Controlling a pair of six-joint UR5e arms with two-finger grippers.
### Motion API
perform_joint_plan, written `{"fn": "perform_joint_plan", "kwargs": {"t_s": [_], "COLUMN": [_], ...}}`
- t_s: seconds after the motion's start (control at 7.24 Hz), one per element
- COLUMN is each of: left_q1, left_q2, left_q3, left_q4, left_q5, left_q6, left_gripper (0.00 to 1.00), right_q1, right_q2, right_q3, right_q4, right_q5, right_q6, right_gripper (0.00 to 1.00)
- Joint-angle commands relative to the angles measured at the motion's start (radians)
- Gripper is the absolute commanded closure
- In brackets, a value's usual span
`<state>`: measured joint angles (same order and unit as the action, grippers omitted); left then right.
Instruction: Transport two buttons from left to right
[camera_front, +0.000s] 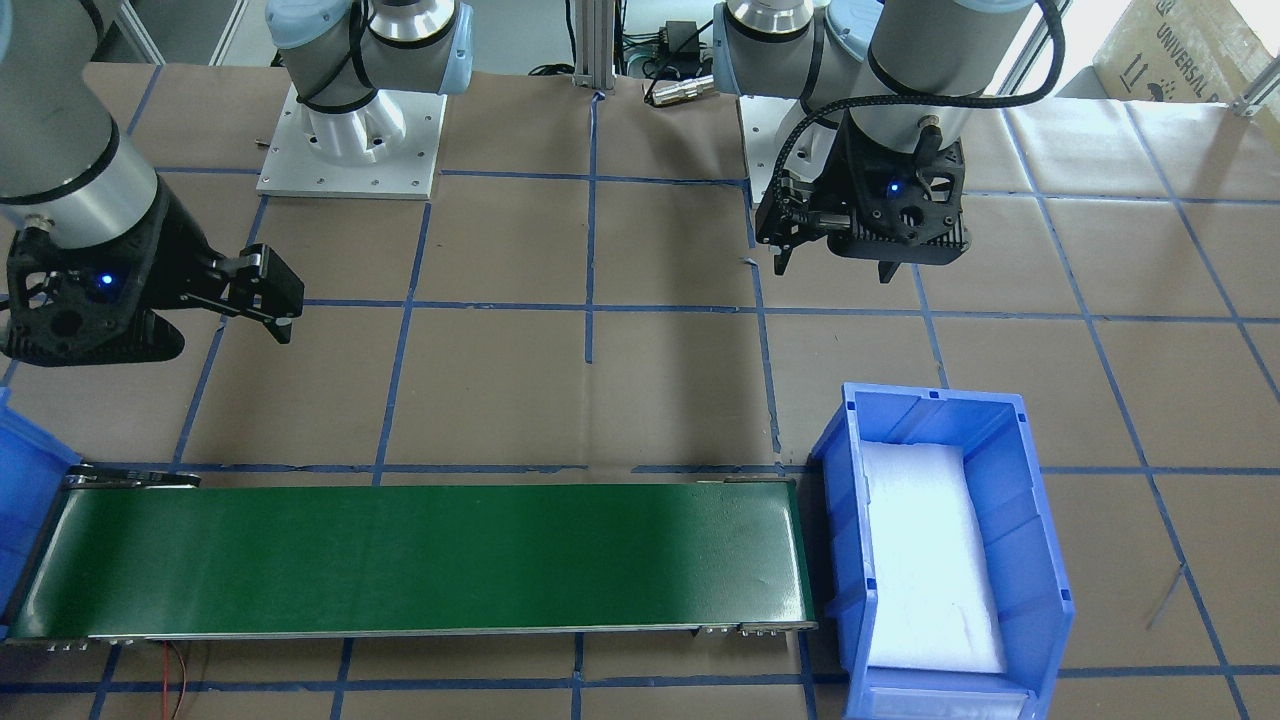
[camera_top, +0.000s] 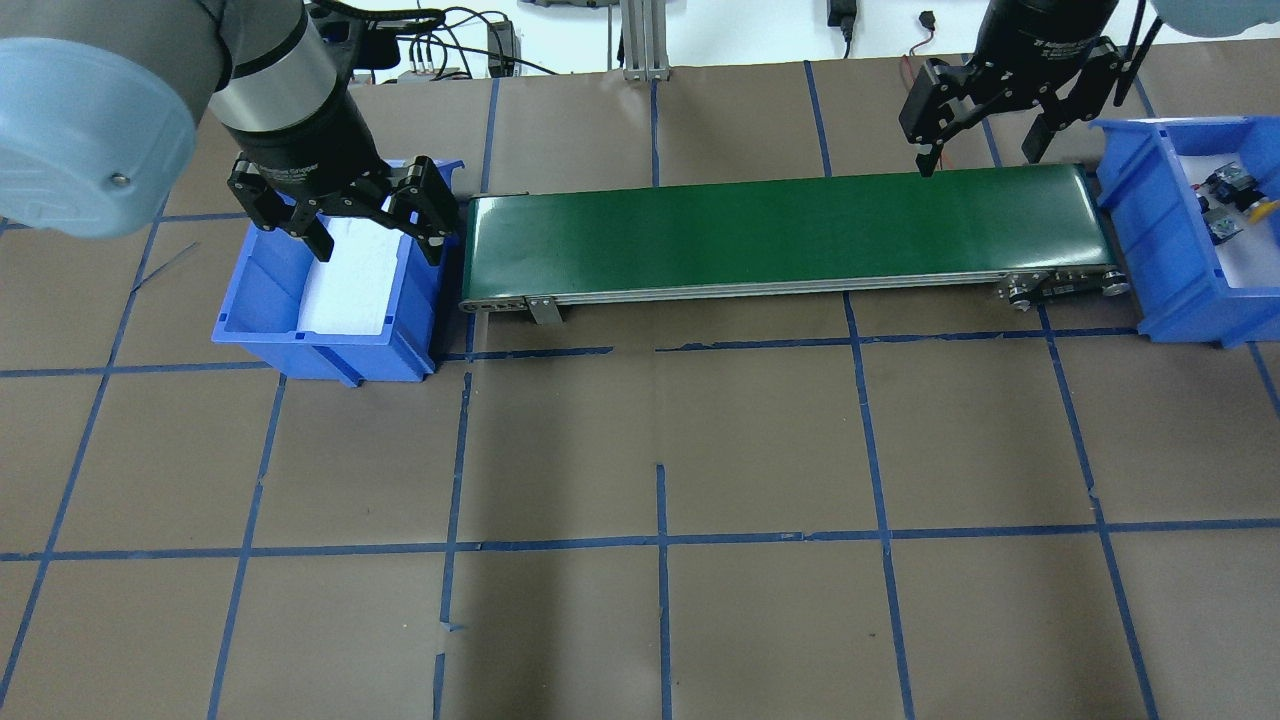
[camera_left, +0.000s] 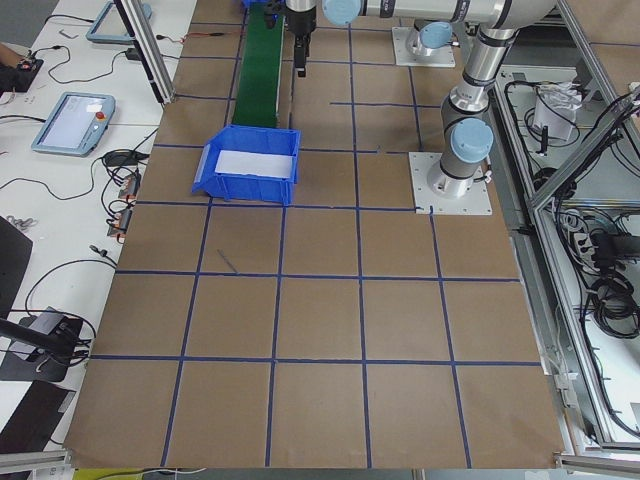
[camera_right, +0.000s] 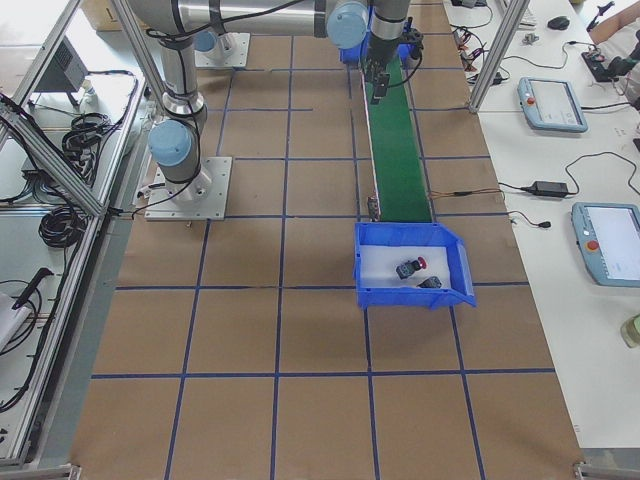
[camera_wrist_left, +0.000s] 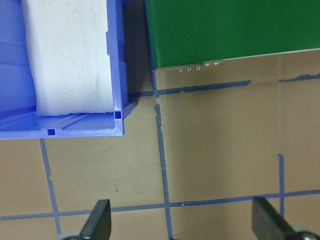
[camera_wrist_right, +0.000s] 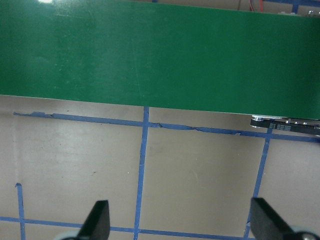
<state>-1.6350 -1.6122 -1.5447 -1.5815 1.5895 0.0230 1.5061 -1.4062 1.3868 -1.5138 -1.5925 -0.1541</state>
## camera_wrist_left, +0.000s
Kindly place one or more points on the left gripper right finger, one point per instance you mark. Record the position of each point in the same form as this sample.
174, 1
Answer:
268, 224

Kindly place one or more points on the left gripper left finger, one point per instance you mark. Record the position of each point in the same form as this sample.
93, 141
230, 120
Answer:
98, 224

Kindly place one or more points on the left blue plastic bin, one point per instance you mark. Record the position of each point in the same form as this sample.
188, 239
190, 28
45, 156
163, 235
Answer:
18, 118

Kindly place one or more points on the white foam pad left bin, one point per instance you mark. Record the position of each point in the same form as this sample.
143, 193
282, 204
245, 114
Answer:
68, 58

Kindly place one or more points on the green conveyor belt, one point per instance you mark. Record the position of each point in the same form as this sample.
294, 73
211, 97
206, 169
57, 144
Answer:
191, 32

